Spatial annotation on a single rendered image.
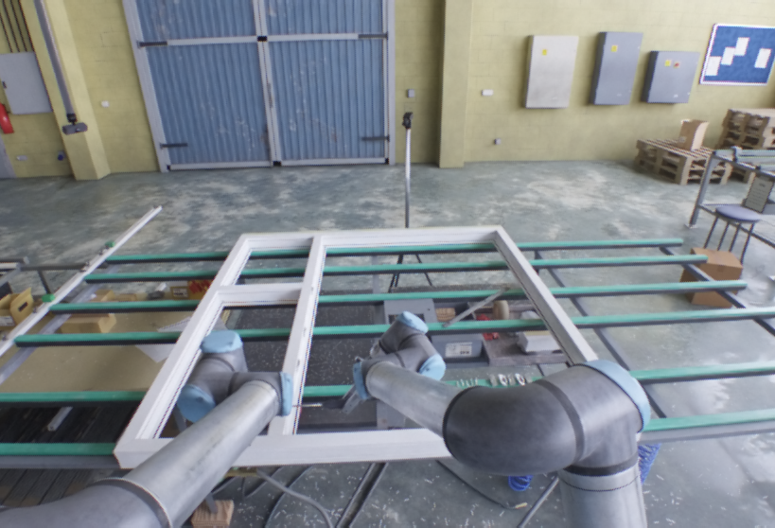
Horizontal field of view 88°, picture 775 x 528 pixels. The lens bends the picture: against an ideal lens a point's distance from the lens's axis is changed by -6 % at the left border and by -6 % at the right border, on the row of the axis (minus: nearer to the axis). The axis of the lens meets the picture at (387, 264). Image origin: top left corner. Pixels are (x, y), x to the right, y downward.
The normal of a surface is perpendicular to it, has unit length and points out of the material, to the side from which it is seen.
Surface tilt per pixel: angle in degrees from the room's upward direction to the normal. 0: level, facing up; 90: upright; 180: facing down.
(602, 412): 46
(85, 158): 90
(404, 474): 0
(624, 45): 90
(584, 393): 16
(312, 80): 90
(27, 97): 90
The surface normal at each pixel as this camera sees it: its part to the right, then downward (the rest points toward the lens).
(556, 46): 0.04, 0.47
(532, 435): -0.24, -0.24
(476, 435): -0.65, -0.16
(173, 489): 0.82, -0.58
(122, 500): 0.41, -0.91
